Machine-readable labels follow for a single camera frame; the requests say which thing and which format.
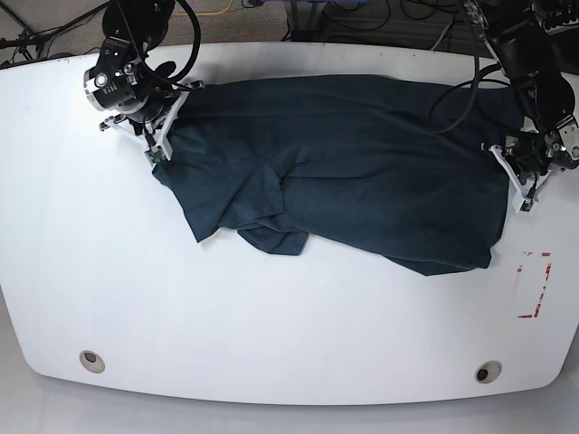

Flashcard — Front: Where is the white power strip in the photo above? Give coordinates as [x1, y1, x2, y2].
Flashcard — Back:
[542, 9, 578, 34]

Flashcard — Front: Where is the black tripod stand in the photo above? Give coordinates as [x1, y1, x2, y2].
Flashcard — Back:
[1, 1, 109, 69]

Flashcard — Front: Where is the yellow cable on floor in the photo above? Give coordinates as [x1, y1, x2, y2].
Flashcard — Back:
[189, 0, 236, 17]

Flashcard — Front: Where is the table cable grommet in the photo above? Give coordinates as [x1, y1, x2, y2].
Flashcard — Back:
[475, 361, 502, 384]
[80, 351, 105, 374]

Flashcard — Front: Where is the right table cable grommet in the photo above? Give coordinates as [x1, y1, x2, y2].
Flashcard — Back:
[475, 361, 502, 384]

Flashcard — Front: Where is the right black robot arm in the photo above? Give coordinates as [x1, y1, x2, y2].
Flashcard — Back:
[83, 1, 204, 165]

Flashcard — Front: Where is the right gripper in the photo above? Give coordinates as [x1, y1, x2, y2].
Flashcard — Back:
[100, 80, 204, 154]

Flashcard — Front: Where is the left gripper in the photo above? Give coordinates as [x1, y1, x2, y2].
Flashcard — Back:
[480, 133, 551, 203]

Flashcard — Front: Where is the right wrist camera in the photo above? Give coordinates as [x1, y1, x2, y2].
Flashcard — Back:
[144, 146, 170, 167]

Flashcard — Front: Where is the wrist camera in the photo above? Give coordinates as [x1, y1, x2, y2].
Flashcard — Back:
[144, 146, 170, 167]
[513, 196, 535, 214]

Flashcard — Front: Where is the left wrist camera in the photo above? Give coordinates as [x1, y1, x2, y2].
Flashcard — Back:
[513, 196, 535, 214]

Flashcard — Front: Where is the left table cable grommet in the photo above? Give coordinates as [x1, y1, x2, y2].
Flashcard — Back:
[80, 351, 105, 374]

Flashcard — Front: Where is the dark navy T-shirt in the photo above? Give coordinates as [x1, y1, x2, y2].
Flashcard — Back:
[153, 75, 524, 276]

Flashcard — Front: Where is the red tape rectangle marking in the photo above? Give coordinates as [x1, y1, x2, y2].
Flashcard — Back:
[512, 251, 554, 319]

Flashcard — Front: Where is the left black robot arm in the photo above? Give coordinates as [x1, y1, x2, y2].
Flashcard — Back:
[458, 1, 578, 212]

